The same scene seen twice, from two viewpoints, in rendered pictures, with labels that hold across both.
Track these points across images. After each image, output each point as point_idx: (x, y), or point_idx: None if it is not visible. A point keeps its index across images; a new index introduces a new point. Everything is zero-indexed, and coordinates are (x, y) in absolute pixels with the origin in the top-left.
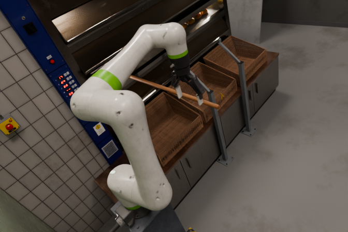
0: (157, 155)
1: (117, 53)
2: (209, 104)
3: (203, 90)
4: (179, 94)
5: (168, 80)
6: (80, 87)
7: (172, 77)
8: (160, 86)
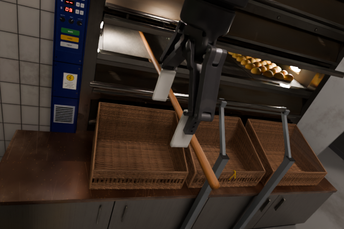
0: (92, 169)
1: (160, 19)
2: (206, 170)
3: (210, 112)
4: (159, 90)
5: (187, 96)
6: None
7: (173, 36)
8: (169, 91)
